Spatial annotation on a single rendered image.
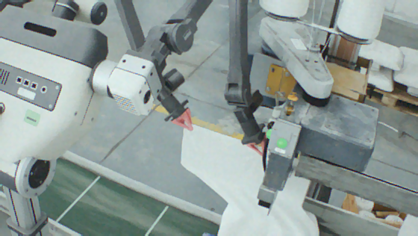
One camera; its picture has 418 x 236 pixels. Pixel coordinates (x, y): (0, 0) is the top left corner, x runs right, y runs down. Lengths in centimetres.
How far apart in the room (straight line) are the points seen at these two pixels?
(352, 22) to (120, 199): 146
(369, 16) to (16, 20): 104
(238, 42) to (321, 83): 30
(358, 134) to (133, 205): 132
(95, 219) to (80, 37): 124
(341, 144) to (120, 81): 64
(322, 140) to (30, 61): 84
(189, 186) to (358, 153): 181
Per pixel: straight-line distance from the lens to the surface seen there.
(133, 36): 157
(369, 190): 155
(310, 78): 133
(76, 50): 112
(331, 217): 196
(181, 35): 115
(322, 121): 129
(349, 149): 128
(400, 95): 442
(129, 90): 103
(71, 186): 237
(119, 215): 220
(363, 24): 140
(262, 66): 165
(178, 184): 292
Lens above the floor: 201
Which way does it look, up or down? 35 degrees down
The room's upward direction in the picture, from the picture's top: 8 degrees clockwise
